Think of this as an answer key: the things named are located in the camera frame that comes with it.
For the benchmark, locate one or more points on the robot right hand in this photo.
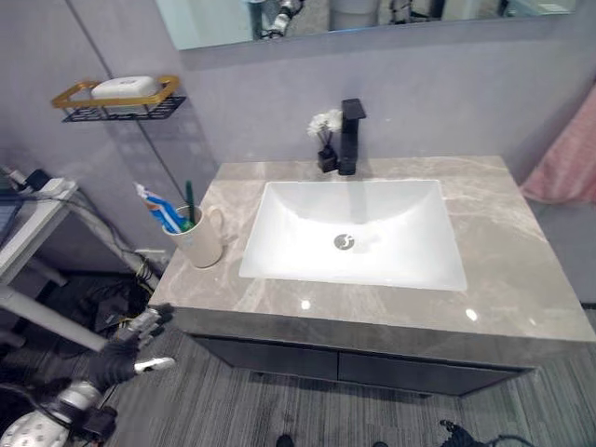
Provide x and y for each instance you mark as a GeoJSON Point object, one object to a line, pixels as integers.
{"type": "Point", "coordinates": [458, 433]}

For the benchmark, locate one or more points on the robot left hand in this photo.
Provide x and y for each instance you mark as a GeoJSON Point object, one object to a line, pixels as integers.
{"type": "Point", "coordinates": [114, 361]}

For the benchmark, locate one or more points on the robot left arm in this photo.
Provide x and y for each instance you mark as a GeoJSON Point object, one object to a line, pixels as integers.
{"type": "Point", "coordinates": [46, 412]}

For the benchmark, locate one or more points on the chrome sink drain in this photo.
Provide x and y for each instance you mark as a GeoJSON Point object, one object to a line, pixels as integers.
{"type": "Point", "coordinates": [344, 241]}

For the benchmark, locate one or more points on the white rectangular sink basin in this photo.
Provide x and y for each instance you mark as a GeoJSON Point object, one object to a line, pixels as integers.
{"type": "Point", "coordinates": [353, 235]}

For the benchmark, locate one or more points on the pink towel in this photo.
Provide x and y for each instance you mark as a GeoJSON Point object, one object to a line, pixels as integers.
{"type": "Point", "coordinates": [565, 158]}

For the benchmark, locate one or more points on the white side table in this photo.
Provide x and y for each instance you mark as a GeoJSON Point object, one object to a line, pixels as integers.
{"type": "Point", "coordinates": [32, 251]}

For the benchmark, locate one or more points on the grey marble vanity cabinet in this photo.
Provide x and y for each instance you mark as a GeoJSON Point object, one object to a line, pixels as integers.
{"type": "Point", "coordinates": [363, 316]}

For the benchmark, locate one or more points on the blue orange toothpaste tube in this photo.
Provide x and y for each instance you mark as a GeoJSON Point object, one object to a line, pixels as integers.
{"type": "Point", "coordinates": [160, 208]}

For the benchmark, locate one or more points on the green toothbrush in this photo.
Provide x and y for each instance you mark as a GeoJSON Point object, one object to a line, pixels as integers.
{"type": "Point", "coordinates": [190, 205]}

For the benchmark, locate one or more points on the black robot foot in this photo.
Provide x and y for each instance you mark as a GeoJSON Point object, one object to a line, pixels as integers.
{"type": "Point", "coordinates": [285, 440]}

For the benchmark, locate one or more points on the white soap box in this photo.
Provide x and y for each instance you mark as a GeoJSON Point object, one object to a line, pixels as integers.
{"type": "Point", "coordinates": [123, 87]}

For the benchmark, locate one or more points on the black diffuser bottle white flowers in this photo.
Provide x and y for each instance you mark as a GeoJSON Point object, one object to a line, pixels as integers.
{"type": "Point", "coordinates": [325, 139]}

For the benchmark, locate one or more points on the black square faucet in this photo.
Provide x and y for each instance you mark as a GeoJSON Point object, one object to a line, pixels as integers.
{"type": "Point", "coordinates": [350, 139]}

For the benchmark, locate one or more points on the gold black wall rack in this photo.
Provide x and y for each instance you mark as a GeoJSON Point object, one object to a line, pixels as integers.
{"type": "Point", "coordinates": [121, 104]}

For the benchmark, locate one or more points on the wall mirror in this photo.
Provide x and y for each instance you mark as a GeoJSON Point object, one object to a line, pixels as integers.
{"type": "Point", "coordinates": [363, 16]}

